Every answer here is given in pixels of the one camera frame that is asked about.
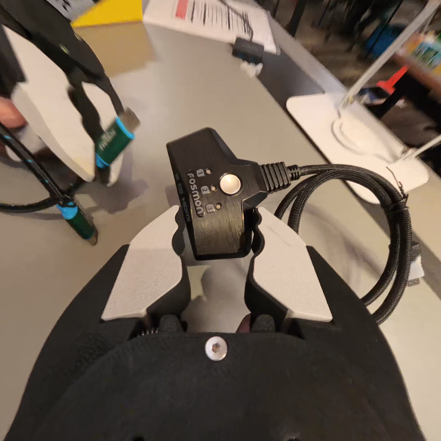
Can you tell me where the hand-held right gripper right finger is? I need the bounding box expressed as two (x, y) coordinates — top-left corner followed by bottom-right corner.
(244, 206), (334, 324)

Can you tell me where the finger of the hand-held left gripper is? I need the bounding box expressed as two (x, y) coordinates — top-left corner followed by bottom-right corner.
(69, 79), (125, 187)
(3, 26), (96, 182)

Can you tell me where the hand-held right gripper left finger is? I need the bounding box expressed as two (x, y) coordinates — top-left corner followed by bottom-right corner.
(101, 205), (192, 322)

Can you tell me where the black cable with green plugs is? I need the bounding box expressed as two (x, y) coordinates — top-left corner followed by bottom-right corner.
(0, 107), (141, 246)

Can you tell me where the black switch box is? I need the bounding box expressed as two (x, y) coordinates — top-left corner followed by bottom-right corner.
(166, 127), (269, 260)

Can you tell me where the black braided cable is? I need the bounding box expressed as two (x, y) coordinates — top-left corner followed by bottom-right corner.
(260, 162), (424, 326)

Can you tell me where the black usb hub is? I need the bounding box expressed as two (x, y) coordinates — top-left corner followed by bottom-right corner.
(232, 37), (265, 64)

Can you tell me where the person's left hand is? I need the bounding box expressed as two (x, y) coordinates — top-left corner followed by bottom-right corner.
(0, 96), (27, 129)

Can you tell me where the yellow plastic bin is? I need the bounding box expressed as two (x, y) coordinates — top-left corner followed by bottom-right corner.
(71, 0), (143, 28)

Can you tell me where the printed paper sheet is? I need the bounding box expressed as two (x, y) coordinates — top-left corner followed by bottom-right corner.
(143, 0), (278, 54)

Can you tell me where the white desk lamp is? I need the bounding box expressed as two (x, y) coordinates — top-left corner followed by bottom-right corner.
(286, 0), (441, 204)

